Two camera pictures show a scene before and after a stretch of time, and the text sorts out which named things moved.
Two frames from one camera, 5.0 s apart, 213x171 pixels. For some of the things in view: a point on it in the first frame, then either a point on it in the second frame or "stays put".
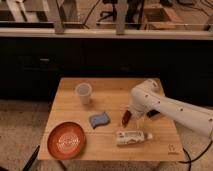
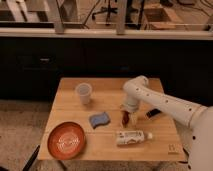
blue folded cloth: x=98 y=120 stays put
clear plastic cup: x=84 y=90 stays put
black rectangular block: x=152 y=112 stays put
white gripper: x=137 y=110 → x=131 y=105
